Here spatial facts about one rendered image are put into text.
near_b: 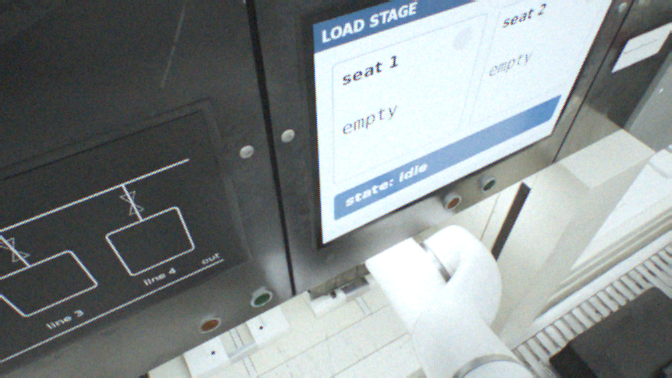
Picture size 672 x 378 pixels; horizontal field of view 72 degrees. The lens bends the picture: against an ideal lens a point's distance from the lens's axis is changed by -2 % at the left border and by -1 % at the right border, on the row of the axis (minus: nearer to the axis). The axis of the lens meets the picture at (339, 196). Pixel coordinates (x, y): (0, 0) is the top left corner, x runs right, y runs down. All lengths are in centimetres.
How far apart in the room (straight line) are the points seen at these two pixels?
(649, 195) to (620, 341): 46
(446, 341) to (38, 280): 37
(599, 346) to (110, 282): 100
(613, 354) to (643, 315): 13
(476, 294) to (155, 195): 41
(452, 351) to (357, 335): 55
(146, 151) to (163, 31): 7
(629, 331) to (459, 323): 72
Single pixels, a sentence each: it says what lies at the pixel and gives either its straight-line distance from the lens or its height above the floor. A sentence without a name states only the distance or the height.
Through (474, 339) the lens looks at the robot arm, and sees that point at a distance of 51.
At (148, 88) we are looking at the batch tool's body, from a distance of 25.
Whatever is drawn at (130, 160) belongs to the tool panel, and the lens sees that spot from 28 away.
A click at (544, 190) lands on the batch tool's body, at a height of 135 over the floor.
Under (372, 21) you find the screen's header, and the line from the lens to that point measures 29.
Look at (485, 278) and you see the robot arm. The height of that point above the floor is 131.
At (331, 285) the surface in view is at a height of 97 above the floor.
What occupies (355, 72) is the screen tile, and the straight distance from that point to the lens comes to 30.
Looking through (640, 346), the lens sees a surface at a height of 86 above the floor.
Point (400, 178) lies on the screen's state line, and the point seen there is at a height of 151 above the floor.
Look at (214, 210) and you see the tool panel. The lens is 32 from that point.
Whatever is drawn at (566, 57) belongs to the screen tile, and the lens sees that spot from 48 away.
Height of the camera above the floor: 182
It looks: 50 degrees down
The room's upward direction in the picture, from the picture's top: straight up
